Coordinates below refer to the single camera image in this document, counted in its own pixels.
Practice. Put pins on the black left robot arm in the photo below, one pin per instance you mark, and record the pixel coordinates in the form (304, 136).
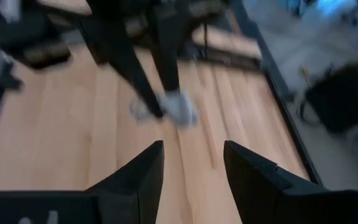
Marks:
(26, 37)

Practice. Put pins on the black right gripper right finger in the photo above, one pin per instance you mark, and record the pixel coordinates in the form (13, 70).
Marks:
(253, 193)

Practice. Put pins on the black aluminium table frame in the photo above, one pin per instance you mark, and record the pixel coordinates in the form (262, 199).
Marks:
(278, 90)

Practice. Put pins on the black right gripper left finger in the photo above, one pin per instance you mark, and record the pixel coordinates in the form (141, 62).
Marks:
(135, 193)

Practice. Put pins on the black box beside table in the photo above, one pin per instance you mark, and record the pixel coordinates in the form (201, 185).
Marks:
(343, 99)

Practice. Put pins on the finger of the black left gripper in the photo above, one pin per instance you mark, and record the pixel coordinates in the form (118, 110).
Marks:
(168, 62)
(129, 77)

